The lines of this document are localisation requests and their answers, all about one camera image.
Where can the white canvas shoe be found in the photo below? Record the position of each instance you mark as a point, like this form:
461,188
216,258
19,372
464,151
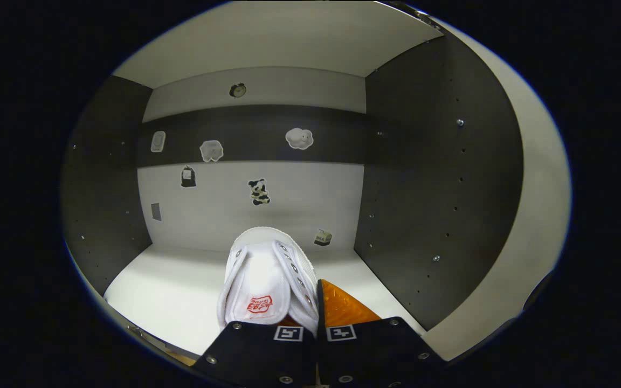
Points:
259,280

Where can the white shoe cabinet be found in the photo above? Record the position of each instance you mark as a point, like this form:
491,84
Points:
289,215

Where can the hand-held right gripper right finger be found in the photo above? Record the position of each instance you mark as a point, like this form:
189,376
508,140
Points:
375,355

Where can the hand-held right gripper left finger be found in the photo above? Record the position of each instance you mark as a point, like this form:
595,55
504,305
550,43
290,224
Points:
256,355

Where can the white cabinet door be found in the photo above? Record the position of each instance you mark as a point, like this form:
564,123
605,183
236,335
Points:
537,188

